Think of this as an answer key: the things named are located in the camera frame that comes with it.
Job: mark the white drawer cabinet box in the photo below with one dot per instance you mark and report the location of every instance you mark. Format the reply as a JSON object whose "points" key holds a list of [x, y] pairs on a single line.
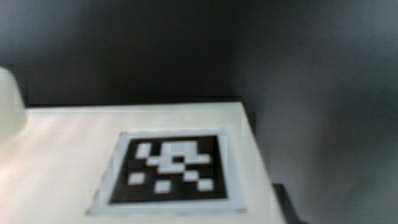
{"points": [[136, 165]]}

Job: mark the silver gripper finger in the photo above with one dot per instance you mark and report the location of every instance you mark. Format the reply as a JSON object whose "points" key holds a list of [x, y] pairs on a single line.
{"points": [[13, 111]]}

